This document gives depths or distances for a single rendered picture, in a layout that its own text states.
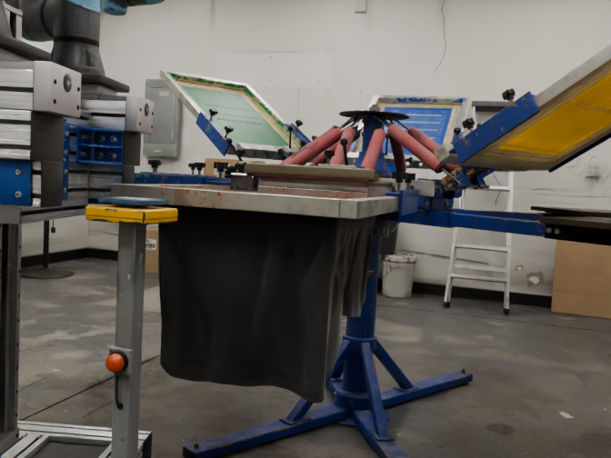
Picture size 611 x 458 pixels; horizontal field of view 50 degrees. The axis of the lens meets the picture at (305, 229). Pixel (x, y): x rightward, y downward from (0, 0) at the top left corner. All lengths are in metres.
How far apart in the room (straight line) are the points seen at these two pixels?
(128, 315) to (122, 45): 6.14
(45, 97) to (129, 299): 0.41
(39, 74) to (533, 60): 5.19
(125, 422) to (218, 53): 5.65
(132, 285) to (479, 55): 5.12
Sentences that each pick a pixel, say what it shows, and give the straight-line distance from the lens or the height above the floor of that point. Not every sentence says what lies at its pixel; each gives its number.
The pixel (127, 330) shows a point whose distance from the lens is 1.34.
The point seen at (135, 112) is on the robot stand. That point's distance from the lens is 1.75.
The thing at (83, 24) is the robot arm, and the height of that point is 1.39.
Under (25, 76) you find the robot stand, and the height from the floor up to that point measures 1.18.
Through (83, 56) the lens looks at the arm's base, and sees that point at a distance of 1.84.
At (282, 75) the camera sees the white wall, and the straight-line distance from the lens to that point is 6.49.
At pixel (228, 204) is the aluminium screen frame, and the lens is 1.42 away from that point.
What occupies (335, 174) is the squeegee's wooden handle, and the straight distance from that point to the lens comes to 1.92.
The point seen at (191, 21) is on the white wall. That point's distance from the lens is 7.00.
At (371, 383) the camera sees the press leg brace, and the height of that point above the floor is 0.21.
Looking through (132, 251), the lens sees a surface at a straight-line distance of 1.31.
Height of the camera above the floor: 1.04
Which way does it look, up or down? 5 degrees down
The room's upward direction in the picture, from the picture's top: 3 degrees clockwise
